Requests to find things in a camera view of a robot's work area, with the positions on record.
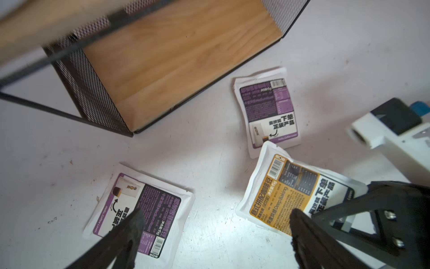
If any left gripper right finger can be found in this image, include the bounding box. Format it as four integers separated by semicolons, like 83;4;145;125
290;208;368;269

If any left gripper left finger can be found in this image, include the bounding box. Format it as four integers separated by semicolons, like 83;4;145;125
68;209;146;269

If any yellow coffee bag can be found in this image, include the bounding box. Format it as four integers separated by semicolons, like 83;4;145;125
236;141;368;235

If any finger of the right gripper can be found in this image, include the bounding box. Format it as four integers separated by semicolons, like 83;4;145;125
312;181;430;269

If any wooden two-tier wire shelf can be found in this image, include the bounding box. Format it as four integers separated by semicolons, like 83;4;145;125
1;1;308;137

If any purple coffee bag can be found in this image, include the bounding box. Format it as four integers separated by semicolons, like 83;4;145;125
233;67;301;159
82;163;196;269

